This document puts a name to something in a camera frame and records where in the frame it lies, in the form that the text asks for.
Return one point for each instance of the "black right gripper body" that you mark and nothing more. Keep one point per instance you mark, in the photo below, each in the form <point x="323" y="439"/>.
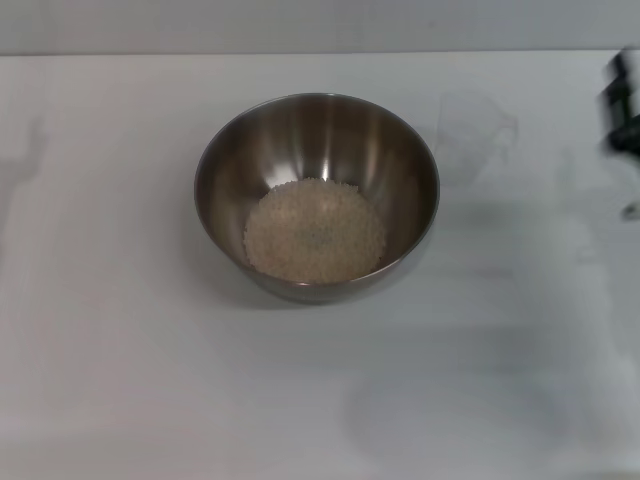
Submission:
<point x="625" y="100"/>

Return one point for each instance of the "clear plastic measuring cup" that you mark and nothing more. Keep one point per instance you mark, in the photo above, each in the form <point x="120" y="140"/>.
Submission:
<point x="460" y="145"/>

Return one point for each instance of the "stainless steel mixing bowl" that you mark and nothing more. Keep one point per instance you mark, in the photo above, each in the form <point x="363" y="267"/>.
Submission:
<point x="325" y="145"/>

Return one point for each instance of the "white rice grains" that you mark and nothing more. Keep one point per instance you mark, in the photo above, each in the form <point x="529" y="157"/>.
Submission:
<point x="315" y="235"/>

